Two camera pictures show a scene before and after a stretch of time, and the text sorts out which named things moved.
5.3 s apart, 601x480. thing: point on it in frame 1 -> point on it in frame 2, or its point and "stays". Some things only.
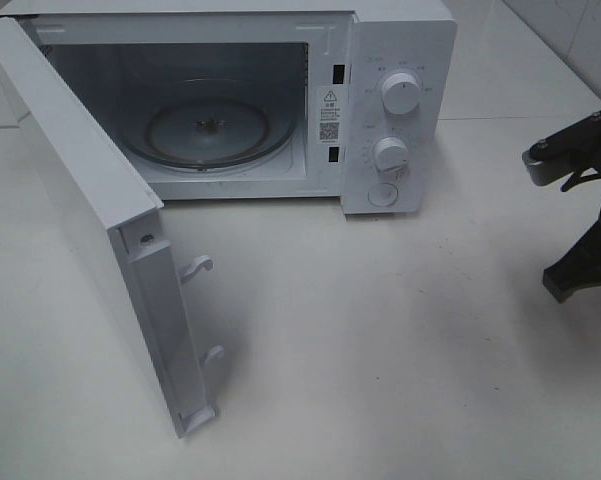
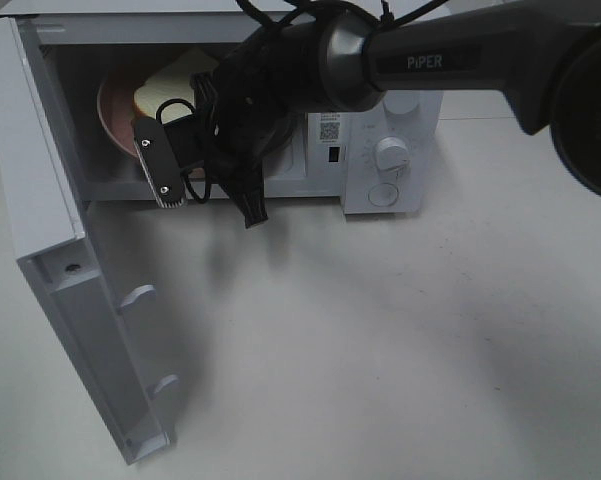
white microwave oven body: (268, 101) stays
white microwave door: (113, 218) -> (51, 242)
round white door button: (383, 194) stays
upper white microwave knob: (401, 93) stays
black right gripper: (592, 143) -> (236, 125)
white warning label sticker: (328, 115) stays
